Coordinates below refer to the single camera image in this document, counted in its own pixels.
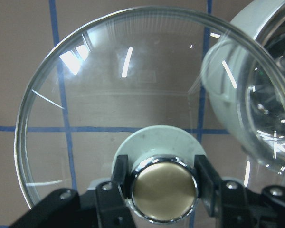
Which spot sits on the pale green electric pot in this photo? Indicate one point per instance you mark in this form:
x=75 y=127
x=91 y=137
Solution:
x=244 y=76

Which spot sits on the glass pot lid with knob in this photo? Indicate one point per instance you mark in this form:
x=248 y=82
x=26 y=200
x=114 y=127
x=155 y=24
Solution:
x=130 y=84

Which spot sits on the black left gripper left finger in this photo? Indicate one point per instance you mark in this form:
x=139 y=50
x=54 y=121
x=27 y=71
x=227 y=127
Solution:
x=120 y=174

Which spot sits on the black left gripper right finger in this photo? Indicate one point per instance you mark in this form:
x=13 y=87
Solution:
x=209 y=184

